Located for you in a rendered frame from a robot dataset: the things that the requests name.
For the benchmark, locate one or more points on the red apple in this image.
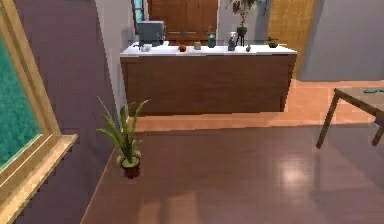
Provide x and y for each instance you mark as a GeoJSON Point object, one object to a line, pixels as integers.
{"type": "Point", "coordinates": [182, 48]}

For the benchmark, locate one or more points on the teal dispenser bottle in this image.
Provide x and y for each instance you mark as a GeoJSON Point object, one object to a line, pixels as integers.
{"type": "Point", "coordinates": [211, 41]}

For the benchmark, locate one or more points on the tall house plant black stand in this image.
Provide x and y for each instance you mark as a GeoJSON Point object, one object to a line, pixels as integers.
{"type": "Point", "coordinates": [242, 20]}

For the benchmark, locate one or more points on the grey coffee machine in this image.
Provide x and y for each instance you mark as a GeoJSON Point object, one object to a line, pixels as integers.
{"type": "Point", "coordinates": [150, 32]}

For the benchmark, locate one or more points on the green house plant red pot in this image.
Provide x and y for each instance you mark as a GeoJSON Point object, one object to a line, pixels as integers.
{"type": "Point", "coordinates": [125, 136]}

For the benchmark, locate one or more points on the white cup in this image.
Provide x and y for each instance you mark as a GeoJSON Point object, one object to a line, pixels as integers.
{"type": "Point", "coordinates": [145, 48]}

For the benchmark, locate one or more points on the yellow wooden door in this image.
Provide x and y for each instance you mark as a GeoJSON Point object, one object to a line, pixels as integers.
{"type": "Point", "coordinates": [290, 26]}

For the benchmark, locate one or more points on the small brown round object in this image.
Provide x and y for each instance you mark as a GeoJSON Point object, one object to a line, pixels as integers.
{"type": "Point", "coordinates": [248, 48]}

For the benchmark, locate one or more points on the brown white-topped kitchen counter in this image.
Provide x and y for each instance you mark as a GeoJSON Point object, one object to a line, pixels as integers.
{"type": "Point", "coordinates": [206, 83]}

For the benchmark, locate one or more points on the wooden framed window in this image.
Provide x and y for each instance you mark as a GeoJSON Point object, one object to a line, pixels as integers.
{"type": "Point", "coordinates": [13, 110]}

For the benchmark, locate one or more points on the dark wooden glass-topped table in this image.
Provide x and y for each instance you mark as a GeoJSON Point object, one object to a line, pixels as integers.
{"type": "Point", "coordinates": [358, 106]}

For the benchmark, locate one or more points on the teal narrow window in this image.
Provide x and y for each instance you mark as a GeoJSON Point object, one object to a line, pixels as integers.
{"type": "Point", "coordinates": [138, 10]}

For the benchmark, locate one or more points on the grey dispenser bottle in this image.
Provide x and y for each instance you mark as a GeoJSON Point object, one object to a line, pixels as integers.
{"type": "Point", "coordinates": [232, 42]}

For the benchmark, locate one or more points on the dark bowl with greens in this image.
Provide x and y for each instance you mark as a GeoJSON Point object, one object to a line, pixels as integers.
{"type": "Point", "coordinates": [272, 43]}

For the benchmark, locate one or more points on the teal flat object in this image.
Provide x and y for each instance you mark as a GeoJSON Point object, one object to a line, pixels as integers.
{"type": "Point", "coordinates": [372, 90]}

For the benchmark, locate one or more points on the brown wooden cabinet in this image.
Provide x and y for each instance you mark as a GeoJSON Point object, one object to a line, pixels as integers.
{"type": "Point", "coordinates": [183, 18]}

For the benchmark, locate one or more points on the tan small jar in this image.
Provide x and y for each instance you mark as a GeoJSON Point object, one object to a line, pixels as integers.
{"type": "Point", "coordinates": [197, 45]}

